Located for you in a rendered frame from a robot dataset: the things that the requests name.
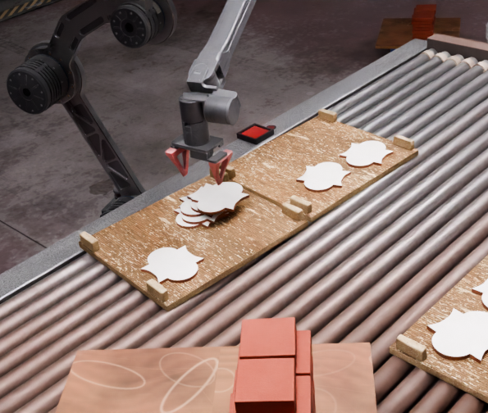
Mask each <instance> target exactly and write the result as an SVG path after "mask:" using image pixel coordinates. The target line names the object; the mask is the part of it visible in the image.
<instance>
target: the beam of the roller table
mask: <svg viewBox="0 0 488 413"><path fill-rule="evenodd" d="M426 48H427V41H426V40H421V39H413V40H412V41H410V42H408V43H406V44H405V45H403V46H401V47H400V48H397V49H395V50H394V51H393V52H390V53H388V54H387V55H385V56H383V57H382V58H380V59H378V60H376V61H374V62H373V63H371V64H370V65H368V66H365V67H364V68H362V69H361V70H359V71H357V72H355V73H353V74H352V75H350V76H348V77H347V78H345V79H342V80H341V81H340V82H338V83H336V84H334V85H332V86H330V87H329V88H327V89H325V90H323V91H322V92H320V93H318V94H317V95H315V96H313V97H311V98H309V99H308V100H306V101H305V102H302V103H300V104H299V105H298V106H296V107H294V108H292V109H290V110H288V111H287V112H285V113H283V114H281V115H280V116H277V117H276V118H275V119H273V120H270V121H269V122H267V123H266V124H264V125H263V126H265V127H267V126H268V125H275V126H276V128H275V129H274V135H272V136H271V137H270V138H267V139H266V140H264V141H262V142H260V143H259V144H257V145H255V144H252V143H249V142H246V141H244V140H241V139H237V140H235V141H234V142H233V143H230V144H228V145H227V146H225V147H223V148H222V149H220V150H218V151H216V152H214V153H213V154H212V155H213V156H214V155H215V154H217V153H218V152H219V151H225V150H226V149H228V150H231V151H232V152H233V154H232V156H231V159H230V161H229V163H230V162H232V161H234V160H236V159H238V158H240V157H241V156H243V155H245V154H247V153H249V152H251V151H252V150H254V149H256V148H259V147H261V146H262V145H264V144H266V143H268V142H270V141H272V140H273V139H275V138H278V137H279V136H281V135H282V134H285V133H287V132H289V131H291V130H292V129H294V128H296V127H298V126H300V125H302V124H304V123H305V122H307V121H309V120H311V119H313V118H314V117H316V116H318V110H320V109H325V110H328V109H330V108H331V107H333V106H335V105H336V104H338V103H340V102H342V101H344V100H345V99H346V98H348V97H350V96H352V95H353V94H355V93H356V92H358V91H360V90H361V89H364V88H366V87H367V86H368V85H370V84H372V83H374V82H375V81H377V80H378V79H380V78H382V77H383V76H385V75H387V74H389V73H390V72H391V71H393V70H395V69H397V68H399V67H401V66H402V65H404V64H405V63H407V62H409V61H411V60H412V59H413V58H415V57H417V56H419V54H420V53H422V52H424V51H426ZM209 169H210V166H209V164H208V161H202V160H201V161H199V162H197V163H195V164H193V165H192V166H190V167H189V168H188V174H187V175H186V176H185V177H184V176H183V175H182V174H181V173H178V174H176V175H174V176H172V177H170V178H169V179H167V180H165V181H163V182H162V183H160V184H158V185H157V186H155V187H153V188H151V189H149V190H148V191H146V192H145V193H142V194H140V195H139V196H138V197H135V198H134V199H132V200H130V201H128V202H127V203H125V204H123V205H122V206H119V207H118V208H116V209H115V210H113V211H110V212H109V213H107V214H106V215H104V216H102V217H100V218H98V219H97V220H95V221H93V222H92V223H90V224H88V225H86V226H85V227H83V228H81V229H79V230H77V231H75V232H74V233H73V234H70V235H69V236H67V237H65V238H64V239H62V240H60V241H58V242H56V243H54V244H53V245H51V246H50V247H47V248H45V249H44V250H42V251H41V252H39V253H37V254H35V255H33V256H32V257H30V258H28V259H27V260H25V261H22V262H21V263H20V264H18V265H16V266H14V267H12V268H11V269H10V270H7V271H5V272H3V273H2V274H0V304H2V303H3V302H5V301H6V300H8V299H10V298H11V297H14V296H15V295H17V294H18V293H20V292H22V291H23V290H25V289H27V288H28V287H30V286H32V285H33V284H36V283H37V282H39V281H40V280H41V279H44V278H45V277H47V276H49V275H50V274H52V273H53V272H55V271H57V270H59V269H61V268H62V267H63V266H66V265H67V264H69V263H71V262H72V261H74V260H75V259H77V258H79V257H80V256H83V255H84V254H85V253H87V252H86V251H85V250H83V249H82V248H80V245H79V241H80V234H81V233H83V232H86V233H87V234H90V235H92V234H95V233H97V232H98V231H100V230H102V229H105V228H107V227H108V226H110V225H113V224H115V223H116V222H118V221H120V220H122V219H124V218H126V217H127V216H130V215H132V214H134V213H135V212H137V211H140V210H142V209H144V208H145V207H148V206H150V205H152V204H154V203H155V202H157V201H159V200H161V199H163V198H165V197H167V196H169V195H171V194H173V193H175V192H177V191H179V190H181V189H183V188H184V187H186V186H188V185H190V184H192V183H194V182H196V181H198V180H200V179H202V178H204V177H206V176H208V175H210V170H209Z"/></svg>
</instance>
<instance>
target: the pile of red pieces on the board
mask: <svg viewBox="0 0 488 413"><path fill-rule="evenodd" d="M229 413H316V405H315V385H314V380H313V359H312V340H311V331H310V330H296V325H295V318H294V317H289V318H269V319H250V320H242V327H241V338H240V345H239V355H238V363H237V370H235V381H234V387H233V393H231V394H230V409H229Z"/></svg>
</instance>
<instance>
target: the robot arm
mask: <svg viewBox="0 0 488 413"><path fill-rule="evenodd" d="M256 1H257V0H227V1H226V5H225V6H224V8H223V10H222V12H221V14H220V17H219V19H218V21H217V23H216V25H215V27H214V29H213V32H212V34H211V36H210V38H209V40H208V42H207V44H206V45H205V47H204V49H203V50H202V51H201V52H200V53H199V55H198V58H197V59H194V62H193V64H192V66H191V67H190V69H189V78H188V79H187V81H186V82H187V84H188V86H189V89H190V91H191V92H183V94H182V95H180V96H179V104H180V116H181V122H182V128H183V134H182V135H181V136H179V137H178V138H176V139H175V140H173V141H172V142H171V147H170V148H169V149H168V150H166V155H167V156H168V157H169V158H170V160H171V161H172V162H173V163H174V165H175V166H176V167H177V169H178V170H179V172H180V173H181V174H182V175H183V176H184V177H185V176H186V175H187V174H188V168H189V154H190V157H191V158H195V159H199V160H202V161H208V164H209V166H210V168H211V171H212V174H213V176H214V179H215V180H216V182H217V185H220V184H221V183H222V181H223V178H224V174H225V171H226V167H227V166H228V163H229V161H230V159H231V156H232V154H233V152H232V151H231V150H228V149H226V150H225V151H219V152H218V153H217V154H215V155H214V156H213V155H212V154H213V149H214V148H216V147H217V146H218V147H219V148H220V147H222V146H223V145H224V139H223V138H218V137H214V136H211V135H210V134H209V127H208V122H212V123H219V124H226V125H234V124H235V123H236V122H237V120H238V118H239V109H240V107H241V103H240V101H239V97H238V95H237V92H235V91H230V90H224V89H223V87H224V85H225V83H226V79H225V77H226V74H227V71H228V70H229V66H230V59H231V57H232V55H233V52H234V50H235V48H236V45H237V43H238V42H239V38H240V36H241V34H242V32H243V30H244V27H245V25H246V23H247V21H248V19H249V16H250V14H251V11H252V10H253V7H254V4H255V2H256ZM180 153H182V157H183V162H184V169H183V167H182V165H181V164H180V162H179V160H178V158H177V156H178V155H179V154H180ZM220 164H221V172H220V176H219V166H220Z"/></svg>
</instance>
